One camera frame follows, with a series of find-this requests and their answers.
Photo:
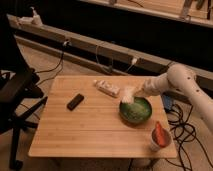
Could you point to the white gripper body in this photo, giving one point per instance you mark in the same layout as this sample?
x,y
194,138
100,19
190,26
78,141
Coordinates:
x,y
131,91

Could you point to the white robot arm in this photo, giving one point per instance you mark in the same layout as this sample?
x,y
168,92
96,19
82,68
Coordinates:
x,y
178,77

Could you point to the green ceramic bowl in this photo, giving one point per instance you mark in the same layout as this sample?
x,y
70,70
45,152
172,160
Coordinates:
x,y
137,112

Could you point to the blue box on floor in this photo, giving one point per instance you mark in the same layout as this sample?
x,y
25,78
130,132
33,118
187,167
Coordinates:
x,y
167,102

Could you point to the wooden table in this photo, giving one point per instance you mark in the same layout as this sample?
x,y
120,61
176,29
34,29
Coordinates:
x,y
94,128

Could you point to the white cup with carrot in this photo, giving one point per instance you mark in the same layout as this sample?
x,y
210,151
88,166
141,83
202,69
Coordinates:
x,y
160,138

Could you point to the black rectangular block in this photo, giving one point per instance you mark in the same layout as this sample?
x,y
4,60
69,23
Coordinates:
x,y
75,102

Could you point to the black office chair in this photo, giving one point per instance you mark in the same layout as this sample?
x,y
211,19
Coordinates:
x,y
17,82

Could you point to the white spray bottle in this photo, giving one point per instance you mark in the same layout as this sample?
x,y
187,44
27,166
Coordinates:
x,y
35,19

